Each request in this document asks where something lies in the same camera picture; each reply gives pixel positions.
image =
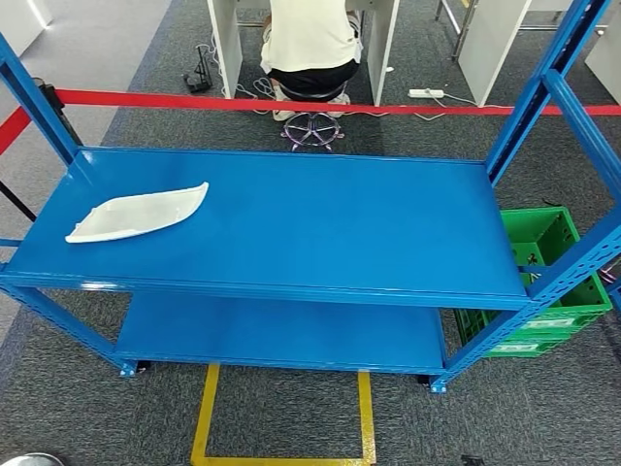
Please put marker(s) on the white power strip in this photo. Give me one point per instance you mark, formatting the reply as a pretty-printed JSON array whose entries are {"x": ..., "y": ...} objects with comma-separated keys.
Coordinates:
[{"x": 427, "y": 93}]

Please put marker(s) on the white curved plastic trim part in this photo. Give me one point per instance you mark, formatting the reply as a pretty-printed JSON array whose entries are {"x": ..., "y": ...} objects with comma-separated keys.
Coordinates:
[{"x": 136, "y": 215}]

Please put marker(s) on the white cabinet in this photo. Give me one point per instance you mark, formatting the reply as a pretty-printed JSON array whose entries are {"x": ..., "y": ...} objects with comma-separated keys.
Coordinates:
[{"x": 19, "y": 22}]

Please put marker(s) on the black stool with chrome base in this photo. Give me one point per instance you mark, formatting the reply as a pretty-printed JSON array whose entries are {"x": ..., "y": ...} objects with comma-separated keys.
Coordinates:
[{"x": 312, "y": 95}]

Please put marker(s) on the black floor stand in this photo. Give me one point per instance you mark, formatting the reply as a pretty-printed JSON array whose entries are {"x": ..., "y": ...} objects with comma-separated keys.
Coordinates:
[{"x": 198, "y": 80}]

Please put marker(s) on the blue metal shelf rack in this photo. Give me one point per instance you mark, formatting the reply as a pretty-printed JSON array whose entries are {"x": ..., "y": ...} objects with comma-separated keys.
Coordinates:
[{"x": 291, "y": 225}]

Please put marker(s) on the person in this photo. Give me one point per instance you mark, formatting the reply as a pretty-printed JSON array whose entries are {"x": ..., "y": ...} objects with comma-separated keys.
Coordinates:
[{"x": 310, "y": 32}]

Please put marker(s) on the green plastic crate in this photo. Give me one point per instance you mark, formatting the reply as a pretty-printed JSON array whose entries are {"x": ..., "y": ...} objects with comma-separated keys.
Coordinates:
[
  {"x": 529, "y": 238},
  {"x": 521, "y": 348}
]

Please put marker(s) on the metal table frame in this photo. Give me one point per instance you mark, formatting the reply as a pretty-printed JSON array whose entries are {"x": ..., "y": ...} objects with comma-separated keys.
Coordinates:
[{"x": 463, "y": 29}]

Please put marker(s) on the red barrier tape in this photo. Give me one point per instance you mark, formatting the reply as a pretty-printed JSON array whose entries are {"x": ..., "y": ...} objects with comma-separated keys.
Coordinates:
[{"x": 194, "y": 103}]

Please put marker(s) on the white desk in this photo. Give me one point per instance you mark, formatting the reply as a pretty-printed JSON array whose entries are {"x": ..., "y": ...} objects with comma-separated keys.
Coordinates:
[
  {"x": 609, "y": 71},
  {"x": 225, "y": 45},
  {"x": 490, "y": 45}
]

